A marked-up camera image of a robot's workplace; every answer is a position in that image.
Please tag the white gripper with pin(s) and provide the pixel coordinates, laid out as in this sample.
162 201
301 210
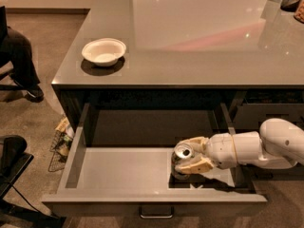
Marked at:
220 150

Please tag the silver green 7up can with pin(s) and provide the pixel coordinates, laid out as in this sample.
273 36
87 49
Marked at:
182 152

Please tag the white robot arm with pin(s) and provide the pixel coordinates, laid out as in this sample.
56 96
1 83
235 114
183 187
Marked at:
251 148

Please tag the grey open top drawer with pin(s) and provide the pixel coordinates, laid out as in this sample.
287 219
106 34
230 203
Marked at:
121 160

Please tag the grey counter cabinet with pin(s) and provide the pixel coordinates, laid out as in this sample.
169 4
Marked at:
189 43

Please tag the white paper bowl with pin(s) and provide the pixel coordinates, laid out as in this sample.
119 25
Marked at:
104 52

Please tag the black chair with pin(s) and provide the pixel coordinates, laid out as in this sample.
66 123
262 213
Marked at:
13 162

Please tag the metal drawer handle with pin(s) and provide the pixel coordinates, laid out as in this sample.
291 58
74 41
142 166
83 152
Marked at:
156 212

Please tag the wire basket with snacks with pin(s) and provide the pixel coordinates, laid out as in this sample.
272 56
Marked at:
61 144

